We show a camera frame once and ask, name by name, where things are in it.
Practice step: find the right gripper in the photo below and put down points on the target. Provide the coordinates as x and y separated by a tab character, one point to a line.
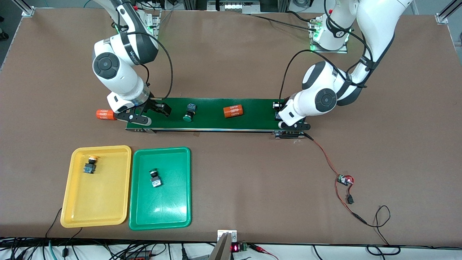
153	105

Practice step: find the grey camera pole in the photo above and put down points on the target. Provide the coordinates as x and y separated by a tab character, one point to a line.
221	251

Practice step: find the yellow plastic tray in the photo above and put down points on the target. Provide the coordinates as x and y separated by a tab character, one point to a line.
101	202

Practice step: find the red clip lead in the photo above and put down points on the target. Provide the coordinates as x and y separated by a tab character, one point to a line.
260	248

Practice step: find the green cap push button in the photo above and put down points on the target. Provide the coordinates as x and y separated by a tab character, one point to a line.
155	180
190	111

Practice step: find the small metal bracket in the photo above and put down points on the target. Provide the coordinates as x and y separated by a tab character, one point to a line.
232	234

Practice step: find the red digit display module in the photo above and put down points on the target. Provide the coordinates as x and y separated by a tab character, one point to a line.
235	248

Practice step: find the white device behind table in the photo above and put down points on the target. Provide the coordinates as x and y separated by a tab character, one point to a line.
234	5

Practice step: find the green conveyor belt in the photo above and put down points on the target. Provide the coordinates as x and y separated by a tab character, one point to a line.
209	122

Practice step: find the orange cylinder printed 4680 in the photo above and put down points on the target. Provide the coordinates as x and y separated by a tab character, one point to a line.
105	115
233	111

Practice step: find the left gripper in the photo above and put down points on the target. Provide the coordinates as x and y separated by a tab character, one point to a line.
277	105

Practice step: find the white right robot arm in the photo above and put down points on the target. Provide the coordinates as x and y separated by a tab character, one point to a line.
119	72

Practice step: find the aluminium frame corner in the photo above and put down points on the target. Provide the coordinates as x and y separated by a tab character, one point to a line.
442	18
28	11

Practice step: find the small circuit board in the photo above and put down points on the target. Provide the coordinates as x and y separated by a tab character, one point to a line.
344	180

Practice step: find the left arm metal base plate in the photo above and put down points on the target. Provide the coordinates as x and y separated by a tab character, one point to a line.
317	51

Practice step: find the green plastic tray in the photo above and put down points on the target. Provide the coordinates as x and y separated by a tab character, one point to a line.
169	206

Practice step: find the small black connector plug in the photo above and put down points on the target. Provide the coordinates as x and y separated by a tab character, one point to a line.
350	199

